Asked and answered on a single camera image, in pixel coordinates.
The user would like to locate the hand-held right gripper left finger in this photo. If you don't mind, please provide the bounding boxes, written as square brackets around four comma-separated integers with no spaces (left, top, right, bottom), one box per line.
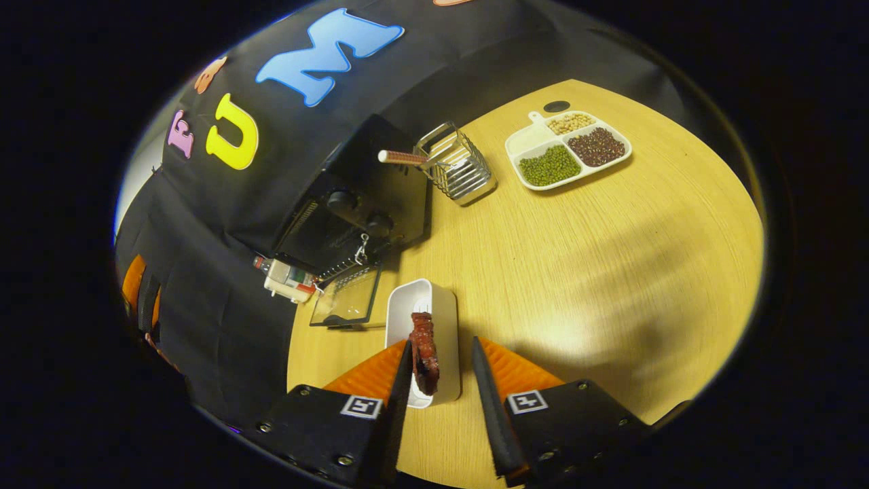
[239,338,415,488]

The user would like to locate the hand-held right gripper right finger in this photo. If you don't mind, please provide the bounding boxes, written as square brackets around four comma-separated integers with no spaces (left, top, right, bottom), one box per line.
[471,336,654,488]

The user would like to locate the red-brown meat piece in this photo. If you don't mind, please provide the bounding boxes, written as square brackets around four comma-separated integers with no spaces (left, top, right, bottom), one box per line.
[409,311,441,397]

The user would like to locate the black electric oven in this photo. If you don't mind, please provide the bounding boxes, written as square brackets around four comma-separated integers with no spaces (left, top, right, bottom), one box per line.
[272,113,433,331]

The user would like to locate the white rectangular tray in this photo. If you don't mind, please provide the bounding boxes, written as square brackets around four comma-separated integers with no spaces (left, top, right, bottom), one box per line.
[385,278,462,410]

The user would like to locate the pile of green mung beans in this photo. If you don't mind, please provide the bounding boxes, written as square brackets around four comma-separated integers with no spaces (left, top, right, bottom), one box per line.
[518,144,583,187]

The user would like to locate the white divided plate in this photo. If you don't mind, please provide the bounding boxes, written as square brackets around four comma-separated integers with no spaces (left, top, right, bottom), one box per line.
[504,110,633,192]

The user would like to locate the pile of dark red beans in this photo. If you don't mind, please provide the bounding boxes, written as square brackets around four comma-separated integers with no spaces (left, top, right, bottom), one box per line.
[567,127,627,168]

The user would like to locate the pile of pale soybeans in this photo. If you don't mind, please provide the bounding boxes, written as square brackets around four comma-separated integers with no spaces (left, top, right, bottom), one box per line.
[547,113,597,135]

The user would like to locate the metal wire basket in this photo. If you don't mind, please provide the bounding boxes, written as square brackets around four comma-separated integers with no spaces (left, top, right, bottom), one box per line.
[414,121,498,206]

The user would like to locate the brown-handled utensil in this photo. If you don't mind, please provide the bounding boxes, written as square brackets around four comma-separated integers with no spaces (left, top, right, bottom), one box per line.
[377,149,454,170]

